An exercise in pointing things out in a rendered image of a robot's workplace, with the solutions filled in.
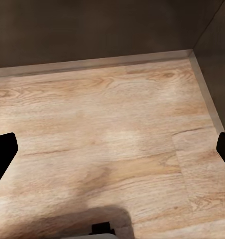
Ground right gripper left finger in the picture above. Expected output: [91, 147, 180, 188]
[0, 132, 18, 180]

